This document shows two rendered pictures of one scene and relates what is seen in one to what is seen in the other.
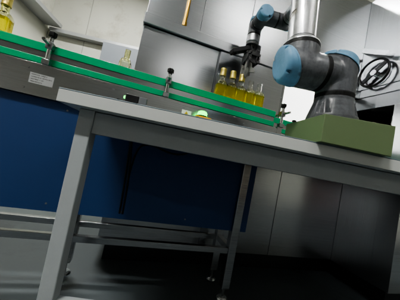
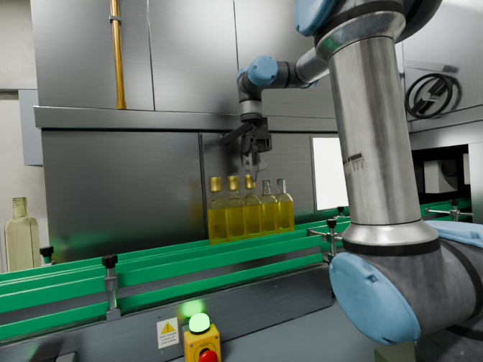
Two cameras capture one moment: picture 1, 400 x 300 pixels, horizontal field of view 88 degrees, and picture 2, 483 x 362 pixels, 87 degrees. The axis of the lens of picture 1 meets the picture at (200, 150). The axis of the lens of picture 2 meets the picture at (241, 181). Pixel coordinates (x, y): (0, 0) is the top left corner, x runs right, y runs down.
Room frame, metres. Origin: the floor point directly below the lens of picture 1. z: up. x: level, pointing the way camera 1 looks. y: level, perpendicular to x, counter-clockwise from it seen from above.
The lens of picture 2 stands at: (0.34, -0.02, 1.15)
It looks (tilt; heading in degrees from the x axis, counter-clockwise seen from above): 1 degrees down; 352
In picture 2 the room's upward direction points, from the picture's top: 4 degrees counter-clockwise
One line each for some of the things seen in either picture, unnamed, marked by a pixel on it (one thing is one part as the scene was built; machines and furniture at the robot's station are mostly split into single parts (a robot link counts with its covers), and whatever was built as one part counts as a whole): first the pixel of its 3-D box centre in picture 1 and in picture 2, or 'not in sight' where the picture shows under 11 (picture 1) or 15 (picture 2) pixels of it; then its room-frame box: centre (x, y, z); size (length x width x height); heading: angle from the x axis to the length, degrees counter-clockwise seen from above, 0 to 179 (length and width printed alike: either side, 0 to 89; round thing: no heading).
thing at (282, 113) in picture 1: (278, 116); (326, 238); (1.09, -0.38, 0.95); 0.17 x 0.03 x 0.12; 16
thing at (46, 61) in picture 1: (46, 46); not in sight; (0.76, 0.63, 0.94); 0.07 x 0.04 x 0.13; 16
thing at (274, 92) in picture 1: (277, 97); (306, 174); (1.38, -0.44, 1.15); 0.90 x 0.03 x 0.34; 106
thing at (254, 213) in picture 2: (237, 105); (253, 228); (1.16, -0.16, 0.99); 0.06 x 0.06 x 0.21; 15
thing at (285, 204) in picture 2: (255, 109); (283, 223); (1.19, -0.27, 0.99); 0.06 x 0.06 x 0.21; 15
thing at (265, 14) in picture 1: (265, 17); (264, 75); (1.07, -0.21, 1.45); 0.11 x 0.11 x 0.08; 8
